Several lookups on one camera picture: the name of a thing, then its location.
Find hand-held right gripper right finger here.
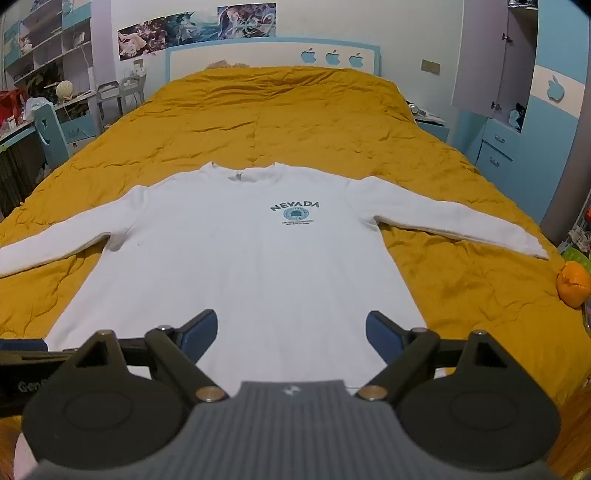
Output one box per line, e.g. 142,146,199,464
355,310,513,402

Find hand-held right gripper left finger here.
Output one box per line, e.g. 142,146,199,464
74,309,230,402

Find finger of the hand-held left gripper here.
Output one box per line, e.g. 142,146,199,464
0,338,86,370

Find white long-sleeve sweatshirt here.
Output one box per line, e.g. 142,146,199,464
0,161,550,398

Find orange plush toy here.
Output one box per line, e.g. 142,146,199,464
556,261,591,309

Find green plastic bag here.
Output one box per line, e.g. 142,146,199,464
560,247,591,267

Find blue and white nightstand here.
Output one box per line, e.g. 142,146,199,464
407,102,451,145

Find blue wooden chair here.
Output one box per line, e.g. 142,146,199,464
33,102,71,168

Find blue and white desk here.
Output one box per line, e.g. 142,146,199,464
0,88,100,155

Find mustard yellow quilted bedspread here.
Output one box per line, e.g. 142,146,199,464
0,66,583,416

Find red bag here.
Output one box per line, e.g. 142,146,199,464
0,89,28,126

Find blue and white wardrobe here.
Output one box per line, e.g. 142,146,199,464
450,0,591,241

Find grey folding chair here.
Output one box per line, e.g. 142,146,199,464
120,75,147,108
96,80,123,129

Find white and blue headboard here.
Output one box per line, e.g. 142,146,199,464
165,38,383,93

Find white wardrobe door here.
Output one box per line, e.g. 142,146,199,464
451,0,511,119

